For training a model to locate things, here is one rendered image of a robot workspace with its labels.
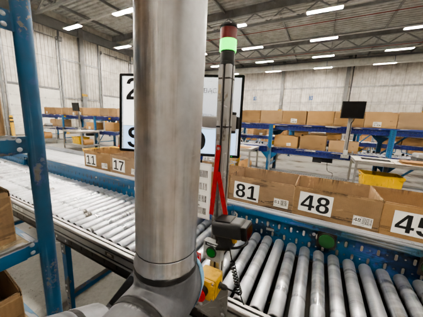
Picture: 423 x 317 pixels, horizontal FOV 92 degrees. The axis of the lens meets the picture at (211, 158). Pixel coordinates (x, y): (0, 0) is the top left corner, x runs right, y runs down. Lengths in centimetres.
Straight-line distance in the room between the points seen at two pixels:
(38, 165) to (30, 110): 10
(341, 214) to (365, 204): 12
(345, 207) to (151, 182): 111
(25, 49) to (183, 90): 32
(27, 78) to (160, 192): 33
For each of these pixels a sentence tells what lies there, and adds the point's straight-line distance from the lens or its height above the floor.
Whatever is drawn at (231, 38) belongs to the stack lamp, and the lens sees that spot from 68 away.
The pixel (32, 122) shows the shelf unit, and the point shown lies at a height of 137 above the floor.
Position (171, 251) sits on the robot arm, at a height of 122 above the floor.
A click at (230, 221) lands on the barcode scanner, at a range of 64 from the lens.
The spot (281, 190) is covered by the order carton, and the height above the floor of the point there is 101.
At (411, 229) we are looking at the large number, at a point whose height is 94.
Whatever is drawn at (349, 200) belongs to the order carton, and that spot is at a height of 102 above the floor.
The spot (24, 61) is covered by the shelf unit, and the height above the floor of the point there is 147.
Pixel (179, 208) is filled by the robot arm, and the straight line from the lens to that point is 26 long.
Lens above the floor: 138
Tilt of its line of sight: 10 degrees down
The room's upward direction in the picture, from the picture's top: 2 degrees clockwise
